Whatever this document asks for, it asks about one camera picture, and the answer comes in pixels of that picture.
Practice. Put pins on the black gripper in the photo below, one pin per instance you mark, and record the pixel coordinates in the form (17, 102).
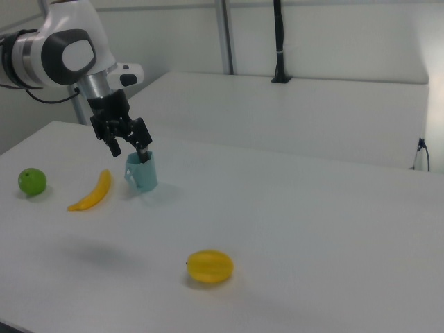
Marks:
(109, 105)

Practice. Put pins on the yellow plastic starfruit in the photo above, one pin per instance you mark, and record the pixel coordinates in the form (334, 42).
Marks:
(209, 265)

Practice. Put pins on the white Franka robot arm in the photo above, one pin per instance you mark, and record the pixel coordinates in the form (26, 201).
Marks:
(55, 34)

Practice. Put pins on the green plastic apple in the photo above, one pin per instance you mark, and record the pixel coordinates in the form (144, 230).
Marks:
(32, 182)

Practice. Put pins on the light blue hexagonal mug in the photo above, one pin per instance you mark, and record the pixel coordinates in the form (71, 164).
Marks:
(147, 177)

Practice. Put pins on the yellow plastic banana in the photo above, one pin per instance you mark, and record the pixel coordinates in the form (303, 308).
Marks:
(97, 194)

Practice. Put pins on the black camera stand pole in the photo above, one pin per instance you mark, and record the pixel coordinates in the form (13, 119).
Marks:
(280, 41)

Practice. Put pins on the aluminium frame post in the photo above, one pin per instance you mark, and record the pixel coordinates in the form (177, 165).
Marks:
(223, 34)
(80, 111)

